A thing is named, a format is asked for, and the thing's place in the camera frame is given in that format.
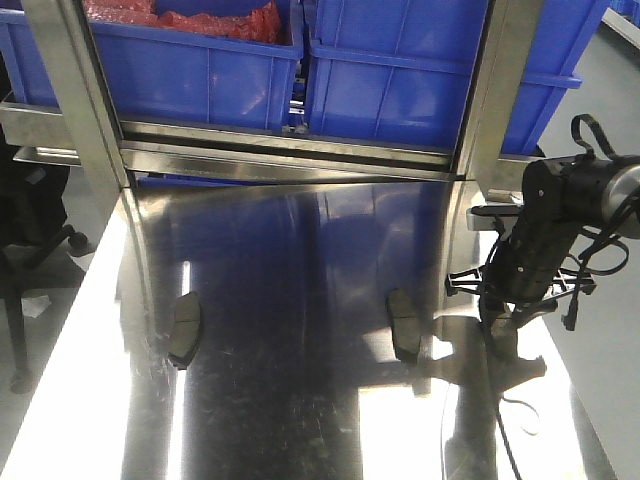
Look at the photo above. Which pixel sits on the stainless steel rack frame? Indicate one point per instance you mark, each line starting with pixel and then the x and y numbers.
pixel 85 129

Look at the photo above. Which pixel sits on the far-left blue plastic bin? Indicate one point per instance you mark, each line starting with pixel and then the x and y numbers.
pixel 26 71

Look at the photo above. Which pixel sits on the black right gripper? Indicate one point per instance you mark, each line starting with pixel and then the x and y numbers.
pixel 526 271

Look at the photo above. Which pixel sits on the red bubble wrap bags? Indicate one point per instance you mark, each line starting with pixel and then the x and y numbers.
pixel 261 24

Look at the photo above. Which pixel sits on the left blue plastic bin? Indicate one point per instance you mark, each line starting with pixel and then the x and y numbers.
pixel 171 74

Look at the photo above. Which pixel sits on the grey brake pad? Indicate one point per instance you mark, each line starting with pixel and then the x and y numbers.
pixel 186 331
pixel 405 326
pixel 503 335

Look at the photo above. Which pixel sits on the right blue plastic bin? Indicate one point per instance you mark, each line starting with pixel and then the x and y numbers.
pixel 400 71

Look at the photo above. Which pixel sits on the grey camera on right wrist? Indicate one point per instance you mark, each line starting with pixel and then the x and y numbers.
pixel 494 217

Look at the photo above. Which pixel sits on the black office chair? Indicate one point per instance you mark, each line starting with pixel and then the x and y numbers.
pixel 33 216

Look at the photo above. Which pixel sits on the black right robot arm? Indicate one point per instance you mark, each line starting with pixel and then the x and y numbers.
pixel 573 208

